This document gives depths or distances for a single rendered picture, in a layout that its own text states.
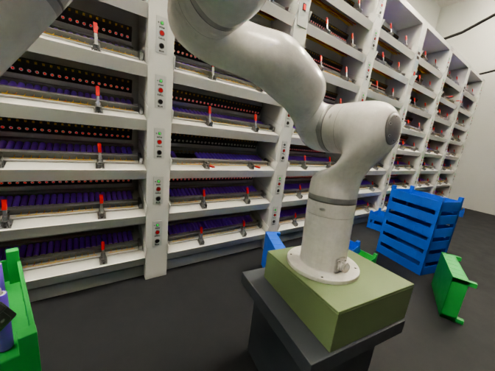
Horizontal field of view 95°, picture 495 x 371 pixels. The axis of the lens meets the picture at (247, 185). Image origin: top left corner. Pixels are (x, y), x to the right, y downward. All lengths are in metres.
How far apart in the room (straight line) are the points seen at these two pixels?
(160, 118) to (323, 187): 0.71
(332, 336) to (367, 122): 0.44
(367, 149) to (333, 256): 0.27
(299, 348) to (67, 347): 0.72
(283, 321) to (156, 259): 0.72
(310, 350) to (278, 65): 0.55
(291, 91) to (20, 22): 0.36
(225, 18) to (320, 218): 0.45
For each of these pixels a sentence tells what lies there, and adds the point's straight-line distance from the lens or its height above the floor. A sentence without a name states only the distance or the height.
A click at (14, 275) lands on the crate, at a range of 0.74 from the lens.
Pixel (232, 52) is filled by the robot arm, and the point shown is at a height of 0.83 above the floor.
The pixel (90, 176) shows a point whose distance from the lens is 1.02.
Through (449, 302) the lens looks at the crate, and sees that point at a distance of 1.42.
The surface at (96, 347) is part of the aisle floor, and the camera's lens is 0.99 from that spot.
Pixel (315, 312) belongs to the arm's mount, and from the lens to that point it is 0.59.
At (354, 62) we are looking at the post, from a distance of 2.01.
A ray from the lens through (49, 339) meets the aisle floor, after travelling 1.07.
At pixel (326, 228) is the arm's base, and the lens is 0.59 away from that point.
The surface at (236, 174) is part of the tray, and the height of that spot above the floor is 0.49.
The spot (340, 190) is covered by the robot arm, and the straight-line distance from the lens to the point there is 0.57.
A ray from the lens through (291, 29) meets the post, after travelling 1.46.
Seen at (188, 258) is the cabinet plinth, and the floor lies 0.03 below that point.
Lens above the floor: 0.70
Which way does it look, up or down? 12 degrees down
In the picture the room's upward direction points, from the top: 6 degrees clockwise
